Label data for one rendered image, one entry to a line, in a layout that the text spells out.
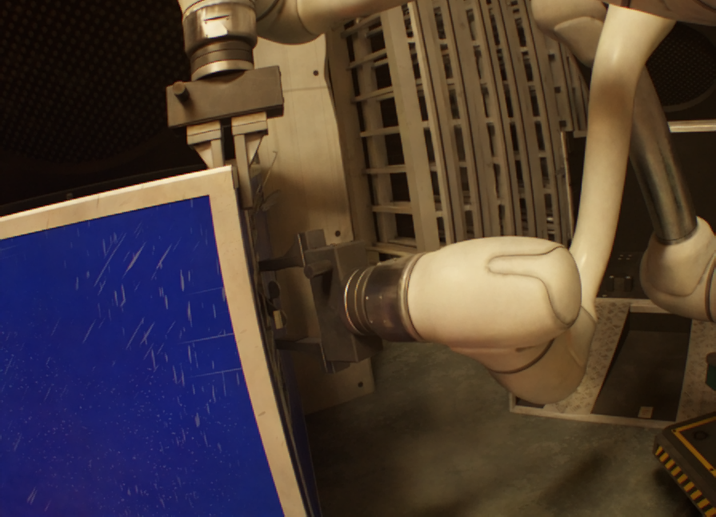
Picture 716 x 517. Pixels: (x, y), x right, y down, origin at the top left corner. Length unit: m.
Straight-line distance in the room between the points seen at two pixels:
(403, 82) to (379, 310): 2.41
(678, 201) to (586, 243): 0.40
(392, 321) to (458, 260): 0.09
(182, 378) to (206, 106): 0.29
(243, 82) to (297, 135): 1.35
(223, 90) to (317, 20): 0.20
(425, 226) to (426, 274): 2.41
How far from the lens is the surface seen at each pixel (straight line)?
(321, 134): 1.95
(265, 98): 0.57
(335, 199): 1.97
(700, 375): 1.99
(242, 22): 0.60
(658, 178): 0.97
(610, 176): 0.62
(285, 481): 0.60
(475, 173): 2.99
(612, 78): 0.63
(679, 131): 3.29
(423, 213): 2.88
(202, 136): 0.58
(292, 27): 0.72
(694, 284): 1.06
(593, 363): 2.07
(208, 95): 0.58
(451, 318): 0.47
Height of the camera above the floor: 0.95
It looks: 10 degrees down
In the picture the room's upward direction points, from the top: 8 degrees counter-clockwise
